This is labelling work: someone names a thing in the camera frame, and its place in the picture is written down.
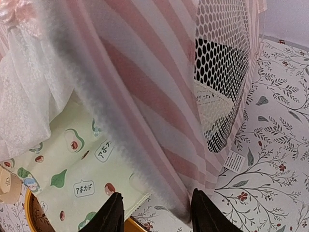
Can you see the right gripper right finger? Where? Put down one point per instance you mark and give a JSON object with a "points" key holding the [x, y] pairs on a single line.
{"points": [[206, 217]]}

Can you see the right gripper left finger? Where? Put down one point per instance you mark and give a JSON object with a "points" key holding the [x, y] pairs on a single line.
{"points": [[110, 217]]}

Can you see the brown checkered mat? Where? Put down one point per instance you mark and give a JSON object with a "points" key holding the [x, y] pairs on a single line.
{"points": [[74, 172]]}

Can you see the yellow double bowl holder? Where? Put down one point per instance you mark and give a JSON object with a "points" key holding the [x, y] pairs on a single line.
{"points": [[38, 221]]}

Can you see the pink striped pet tent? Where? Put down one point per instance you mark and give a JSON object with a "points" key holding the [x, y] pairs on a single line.
{"points": [[164, 78]]}

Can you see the cream pet bowl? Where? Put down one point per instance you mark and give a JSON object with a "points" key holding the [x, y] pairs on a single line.
{"points": [[10, 187]]}

